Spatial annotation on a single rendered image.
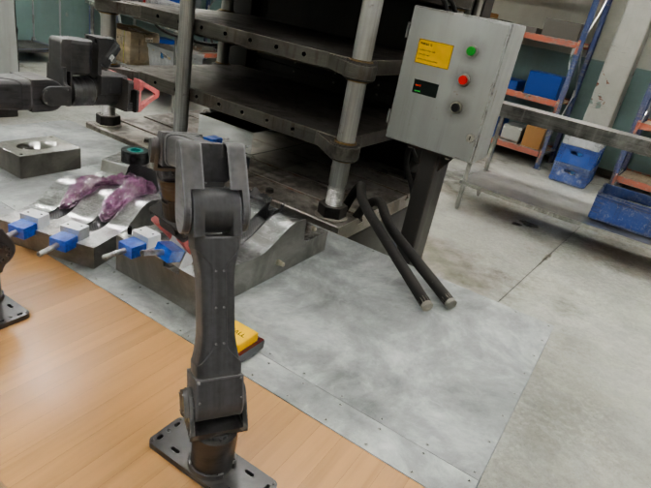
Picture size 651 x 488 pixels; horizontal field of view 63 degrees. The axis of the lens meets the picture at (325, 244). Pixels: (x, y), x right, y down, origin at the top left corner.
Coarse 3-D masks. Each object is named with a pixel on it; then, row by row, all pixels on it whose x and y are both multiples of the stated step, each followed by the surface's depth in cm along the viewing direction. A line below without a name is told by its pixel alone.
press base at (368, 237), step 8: (392, 216) 211; (400, 216) 218; (400, 224) 222; (360, 232) 190; (368, 232) 196; (360, 240) 192; (368, 240) 199; (376, 240) 205; (392, 240) 221; (376, 248) 208; (384, 248) 216
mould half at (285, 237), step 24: (288, 216) 135; (168, 240) 122; (264, 240) 129; (288, 240) 133; (312, 240) 144; (120, 264) 122; (144, 264) 117; (192, 264) 114; (240, 264) 119; (264, 264) 128; (288, 264) 137; (168, 288) 115; (192, 288) 111; (240, 288) 123; (192, 312) 113
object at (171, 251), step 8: (176, 240) 110; (160, 248) 107; (168, 248) 107; (176, 248) 109; (160, 256) 107; (168, 256) 106; (176, 256) 108; (184, 256) 110; (176, 264) 111; (184, 264) 111
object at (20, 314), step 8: (0, 280) 104; (0, 288) 104; (0, 296) 104; (8, 296) 106; (0, 304) 103; (8, 304) 104; (16, 304) 104; (0, 312) 101; (8, 312) 102; (16, 312) 102; (24, 312) 102; (0, 320) 99; (8, 320) 99; (16, 320) 101; (0, 328) 98
